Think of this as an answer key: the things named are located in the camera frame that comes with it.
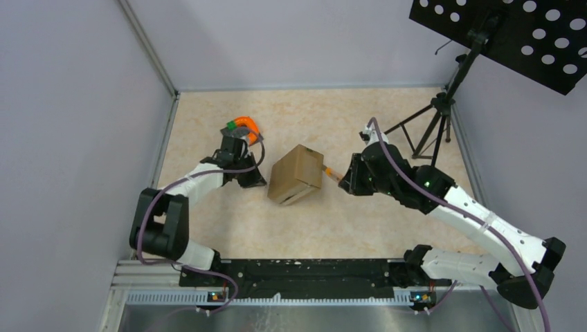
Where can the brown cardboard express box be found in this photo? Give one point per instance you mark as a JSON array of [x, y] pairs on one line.
[[295, 176]]

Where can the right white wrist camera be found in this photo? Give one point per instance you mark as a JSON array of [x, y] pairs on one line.
[[370, 136]]

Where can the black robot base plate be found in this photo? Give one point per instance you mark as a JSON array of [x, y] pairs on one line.
[[309, 278]]

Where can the orange utility knife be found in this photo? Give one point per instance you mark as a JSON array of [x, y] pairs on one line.
[[332, 174]]

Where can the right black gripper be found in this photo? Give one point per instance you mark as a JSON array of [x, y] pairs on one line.
[[351, 182]]

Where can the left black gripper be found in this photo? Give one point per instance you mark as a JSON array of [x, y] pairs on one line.
[[255, 180]]

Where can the grey slotted cable duct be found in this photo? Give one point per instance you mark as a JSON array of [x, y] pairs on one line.
[[205, 298]]

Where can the aluminium frame rail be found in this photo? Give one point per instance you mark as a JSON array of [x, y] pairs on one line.
[[146, 46]]

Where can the black tripod stand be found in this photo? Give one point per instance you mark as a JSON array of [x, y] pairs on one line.
[[439, 128]]

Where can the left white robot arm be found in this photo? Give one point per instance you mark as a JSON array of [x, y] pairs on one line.
[[160, 229]]

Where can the black perforated stand tray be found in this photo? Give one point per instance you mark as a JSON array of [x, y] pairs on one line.
[[544, 41]]

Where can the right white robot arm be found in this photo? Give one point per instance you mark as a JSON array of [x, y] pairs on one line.
[[518, 265]]

